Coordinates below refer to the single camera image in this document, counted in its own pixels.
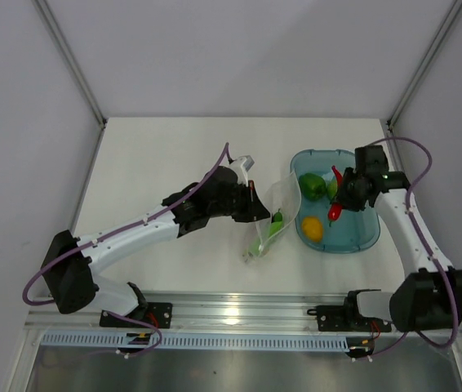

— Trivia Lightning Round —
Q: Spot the aluminium mounting rail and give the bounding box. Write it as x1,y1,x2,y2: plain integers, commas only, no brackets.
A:
24,292,462,336

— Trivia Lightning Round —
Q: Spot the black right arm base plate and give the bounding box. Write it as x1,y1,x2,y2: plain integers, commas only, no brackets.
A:
307,305,392,332

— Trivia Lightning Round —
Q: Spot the dark green cucumber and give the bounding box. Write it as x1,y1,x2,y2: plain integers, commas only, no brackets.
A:
271,209,284,225

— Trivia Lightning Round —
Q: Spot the green bell pepper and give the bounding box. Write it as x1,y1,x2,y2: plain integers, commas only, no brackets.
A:
298,172,327,202

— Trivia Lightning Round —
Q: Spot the left aluminium frame post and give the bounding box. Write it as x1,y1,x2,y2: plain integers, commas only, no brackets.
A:
32,0,107,128

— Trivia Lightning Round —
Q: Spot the clear zip top bag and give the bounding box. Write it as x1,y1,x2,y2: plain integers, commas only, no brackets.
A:
242,171,302,263

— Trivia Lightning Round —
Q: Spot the light green gourd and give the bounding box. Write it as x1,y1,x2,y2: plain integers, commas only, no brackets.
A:
247,220,284,258

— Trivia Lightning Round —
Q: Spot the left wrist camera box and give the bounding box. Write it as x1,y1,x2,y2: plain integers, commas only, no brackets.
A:
229,155,255,176

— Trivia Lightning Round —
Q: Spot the teal plastic tray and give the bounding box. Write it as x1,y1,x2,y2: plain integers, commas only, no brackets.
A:
290,149,380,254

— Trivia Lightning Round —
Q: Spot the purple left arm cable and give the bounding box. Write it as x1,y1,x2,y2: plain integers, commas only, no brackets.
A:
21,141,232,306

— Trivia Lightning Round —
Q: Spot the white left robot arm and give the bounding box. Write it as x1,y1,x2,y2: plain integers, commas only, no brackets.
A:
42,167,271,327

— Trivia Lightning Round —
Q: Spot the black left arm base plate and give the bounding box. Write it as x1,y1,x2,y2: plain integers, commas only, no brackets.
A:
99,302,173,329

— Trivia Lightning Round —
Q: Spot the yellow lemon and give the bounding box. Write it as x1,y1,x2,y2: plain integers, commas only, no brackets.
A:
300,216,324,243

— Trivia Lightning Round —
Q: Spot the right aluminium frame post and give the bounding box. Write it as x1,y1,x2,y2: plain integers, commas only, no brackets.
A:
386,0,462,132

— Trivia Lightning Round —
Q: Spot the light green round squash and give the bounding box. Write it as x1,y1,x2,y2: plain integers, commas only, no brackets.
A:
327,176,338,200

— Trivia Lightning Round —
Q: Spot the slotted cable duct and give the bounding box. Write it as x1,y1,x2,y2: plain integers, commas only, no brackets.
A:
41,330,349,353

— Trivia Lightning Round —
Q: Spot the red chili pepper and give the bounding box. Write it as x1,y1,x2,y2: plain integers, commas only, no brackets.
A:
327,166,343,226

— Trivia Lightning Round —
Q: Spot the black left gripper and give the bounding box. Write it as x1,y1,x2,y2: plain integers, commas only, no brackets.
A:
208,180,269,223

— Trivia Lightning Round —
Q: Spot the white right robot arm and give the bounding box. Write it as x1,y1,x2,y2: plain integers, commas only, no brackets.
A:
333,145,462,332

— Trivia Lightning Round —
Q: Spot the aluminium frame post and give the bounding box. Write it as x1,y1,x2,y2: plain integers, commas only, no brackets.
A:
386,0,462,132
32,0,107,128

